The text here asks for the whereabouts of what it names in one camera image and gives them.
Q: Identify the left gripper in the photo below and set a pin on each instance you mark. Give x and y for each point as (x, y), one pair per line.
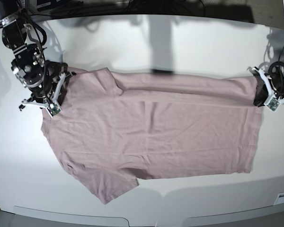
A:
(269, 84)

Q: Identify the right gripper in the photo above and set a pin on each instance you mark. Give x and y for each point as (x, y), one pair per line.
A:
(51, 86)

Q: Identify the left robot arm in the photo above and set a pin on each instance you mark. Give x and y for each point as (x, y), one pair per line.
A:
(270, 85)

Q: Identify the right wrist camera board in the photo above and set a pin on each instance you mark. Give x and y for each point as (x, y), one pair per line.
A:
(53, 109)

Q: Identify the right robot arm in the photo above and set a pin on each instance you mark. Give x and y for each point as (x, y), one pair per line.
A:
(25, 38)

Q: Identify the pink T-shirt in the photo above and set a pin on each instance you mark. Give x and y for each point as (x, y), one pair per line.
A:
(115, 129)

